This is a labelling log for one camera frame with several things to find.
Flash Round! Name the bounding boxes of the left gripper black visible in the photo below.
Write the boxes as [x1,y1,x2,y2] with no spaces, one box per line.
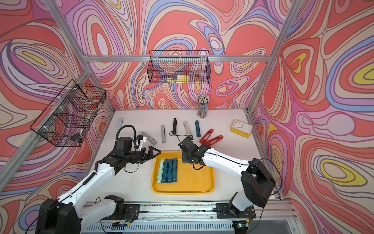
[124,146,161,165]

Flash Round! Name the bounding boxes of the dark teal pruning pliers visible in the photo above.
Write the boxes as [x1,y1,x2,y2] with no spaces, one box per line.
[161,159,168,183]

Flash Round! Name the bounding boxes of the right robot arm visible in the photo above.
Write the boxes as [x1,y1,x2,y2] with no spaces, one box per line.
[178,137,276,212]

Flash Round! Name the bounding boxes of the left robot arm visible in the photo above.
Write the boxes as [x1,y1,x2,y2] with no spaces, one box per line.
[35,137,161,234]

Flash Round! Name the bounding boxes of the grey pruning pliers angled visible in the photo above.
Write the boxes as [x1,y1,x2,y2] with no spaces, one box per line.
[141,131,157,145]

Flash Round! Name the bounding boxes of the grey pruning pliers upright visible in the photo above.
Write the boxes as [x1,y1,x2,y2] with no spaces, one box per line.
[161,125,166,143]

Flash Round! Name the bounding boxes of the beige pruning pliers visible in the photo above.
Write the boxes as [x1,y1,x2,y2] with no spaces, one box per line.
[183,121,194,140]

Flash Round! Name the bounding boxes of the yellow plastic storage tray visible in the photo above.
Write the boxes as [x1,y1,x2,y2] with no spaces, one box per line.
[151,151,215,195]

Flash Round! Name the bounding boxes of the black pruning pliers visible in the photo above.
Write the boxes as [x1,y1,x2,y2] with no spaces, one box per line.
[172,118,177,135]

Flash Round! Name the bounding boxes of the light blue-grey pliers far left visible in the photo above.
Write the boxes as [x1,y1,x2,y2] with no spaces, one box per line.
[116,118,123,130]

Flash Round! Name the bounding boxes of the pencil holder cup with pencils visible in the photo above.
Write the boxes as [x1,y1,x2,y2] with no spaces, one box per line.
[197,95,209,119]

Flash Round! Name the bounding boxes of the yellow alarm clock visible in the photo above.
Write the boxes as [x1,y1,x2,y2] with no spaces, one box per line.
[230,120,253,138]

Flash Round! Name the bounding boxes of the yellow sticky notes in basket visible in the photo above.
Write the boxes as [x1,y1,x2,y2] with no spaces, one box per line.
[167,75,190,84]

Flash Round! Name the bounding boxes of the aluminium front rail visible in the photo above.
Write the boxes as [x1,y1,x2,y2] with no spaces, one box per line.
[80,201,305,234]

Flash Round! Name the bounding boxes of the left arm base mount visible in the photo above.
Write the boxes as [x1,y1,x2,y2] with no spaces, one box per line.
[105,195,140,221]

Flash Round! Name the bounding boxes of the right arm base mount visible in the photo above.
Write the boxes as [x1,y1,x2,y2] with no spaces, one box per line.
[213,192,256,220]

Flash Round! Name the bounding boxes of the black wire basket back wall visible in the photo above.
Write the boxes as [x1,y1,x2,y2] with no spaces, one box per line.
[147,49,211,84]

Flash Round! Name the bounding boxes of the black wire basket wall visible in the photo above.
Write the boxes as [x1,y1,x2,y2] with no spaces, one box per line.
[30,80,107,147]
[147,49,211,84]

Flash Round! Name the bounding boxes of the black wire basket left wall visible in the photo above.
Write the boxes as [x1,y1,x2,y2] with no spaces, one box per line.
[30,80,107,147]

